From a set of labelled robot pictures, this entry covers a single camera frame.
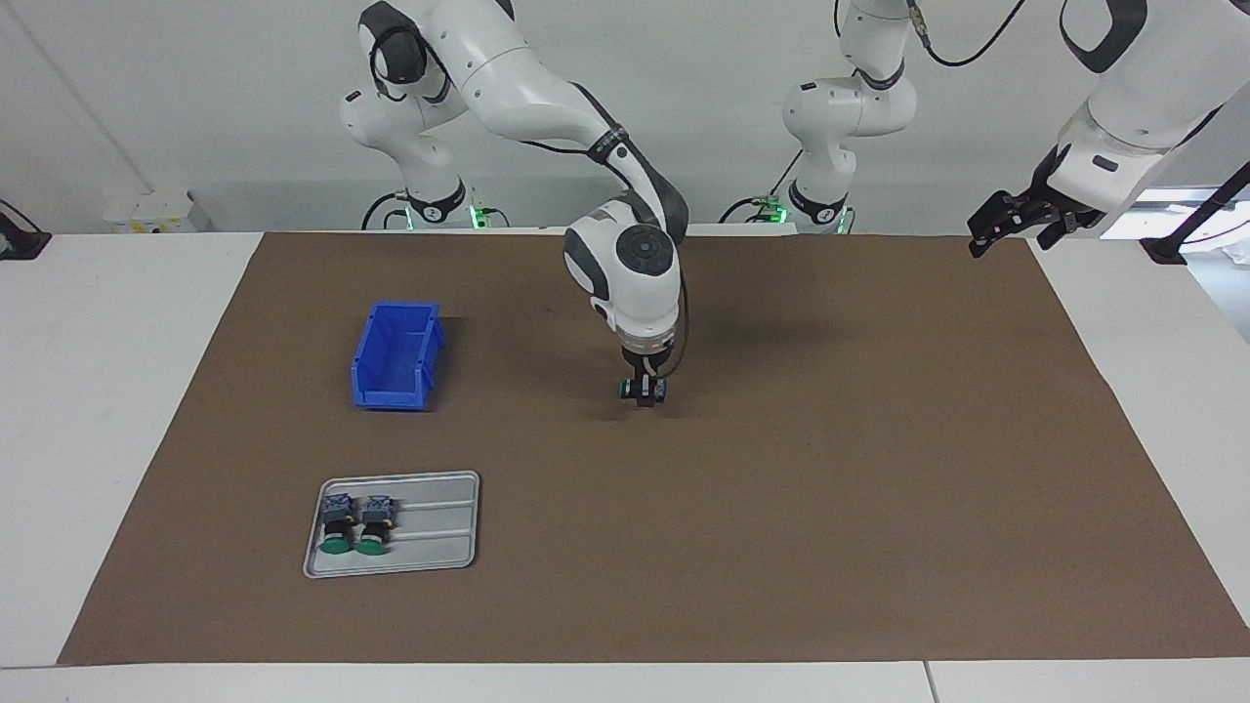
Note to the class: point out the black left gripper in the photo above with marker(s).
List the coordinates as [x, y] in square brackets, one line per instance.
[1047, 190]

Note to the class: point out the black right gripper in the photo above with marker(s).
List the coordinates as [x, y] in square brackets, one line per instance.
[645, 363]

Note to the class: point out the green push button switch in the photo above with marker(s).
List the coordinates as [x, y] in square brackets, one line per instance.
[622, 389]
[374, 522]
[337, 522]

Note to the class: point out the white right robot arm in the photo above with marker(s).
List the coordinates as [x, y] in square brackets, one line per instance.
[527, 88]

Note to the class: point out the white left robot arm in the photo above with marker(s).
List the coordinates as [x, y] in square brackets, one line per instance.
[1152, 107]

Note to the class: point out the black clamp stand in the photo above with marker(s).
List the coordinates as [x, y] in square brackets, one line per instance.
[1162, 252]

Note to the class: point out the brown paper table mat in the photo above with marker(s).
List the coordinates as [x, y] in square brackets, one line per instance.
[781, 508]

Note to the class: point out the green lit base connector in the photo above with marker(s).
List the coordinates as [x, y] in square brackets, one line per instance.
[479, 215]
[773, 207]

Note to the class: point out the blue plastic storage bin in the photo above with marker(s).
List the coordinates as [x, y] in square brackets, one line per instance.
[395, 356]

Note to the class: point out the silver metal tray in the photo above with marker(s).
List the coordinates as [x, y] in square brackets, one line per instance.
[435, 537]

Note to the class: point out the white box with yellow labels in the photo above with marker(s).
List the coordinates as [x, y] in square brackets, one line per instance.
[156, 210]

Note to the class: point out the black desk mount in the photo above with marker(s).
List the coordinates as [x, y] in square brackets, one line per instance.
[20, 244]

